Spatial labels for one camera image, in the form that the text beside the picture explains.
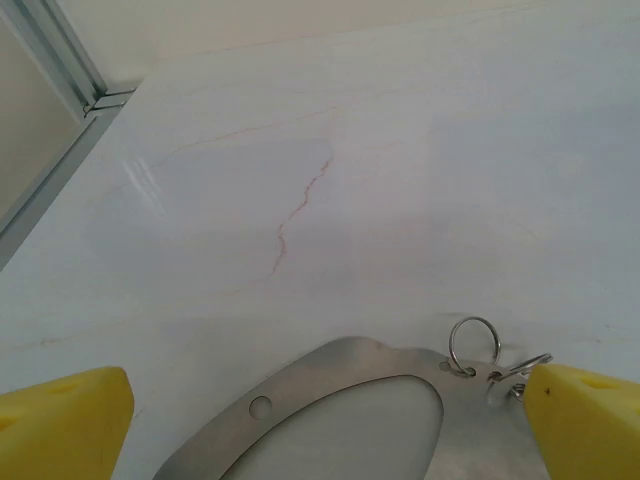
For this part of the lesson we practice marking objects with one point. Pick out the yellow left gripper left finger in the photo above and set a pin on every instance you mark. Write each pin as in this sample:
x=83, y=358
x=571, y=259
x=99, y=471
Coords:
x=60, y=430

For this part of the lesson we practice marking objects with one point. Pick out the aluminium frame post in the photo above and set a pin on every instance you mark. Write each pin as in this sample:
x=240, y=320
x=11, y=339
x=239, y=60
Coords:
x=55, y=45

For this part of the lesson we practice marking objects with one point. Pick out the aluminium frame side rail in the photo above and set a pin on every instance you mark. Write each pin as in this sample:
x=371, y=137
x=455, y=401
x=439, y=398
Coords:
x=50, y=185

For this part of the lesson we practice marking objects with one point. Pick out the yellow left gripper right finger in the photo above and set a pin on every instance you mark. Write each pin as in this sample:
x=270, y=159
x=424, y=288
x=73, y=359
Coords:
x=590, y=430

